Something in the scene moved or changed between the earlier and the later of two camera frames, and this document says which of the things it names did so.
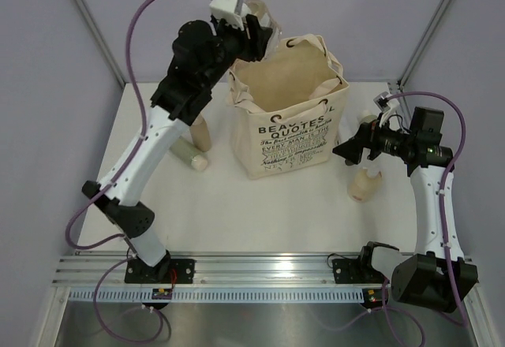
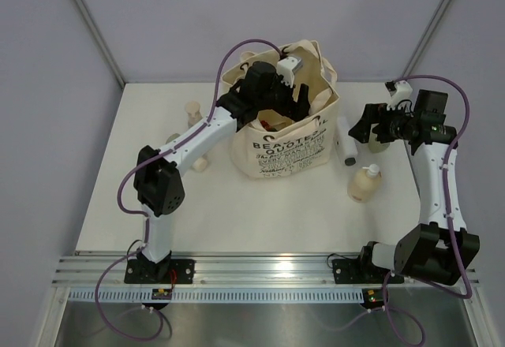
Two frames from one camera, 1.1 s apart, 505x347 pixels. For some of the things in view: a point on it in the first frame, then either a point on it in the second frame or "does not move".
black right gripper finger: (368, 131) to (371, 113)
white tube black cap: (345, 132) does not move
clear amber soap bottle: (260, 9) to (319, 101)
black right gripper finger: (352, 149) to (361, 131)
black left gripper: (259, 36) to (294, 110)
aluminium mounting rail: (212, 270) does not move
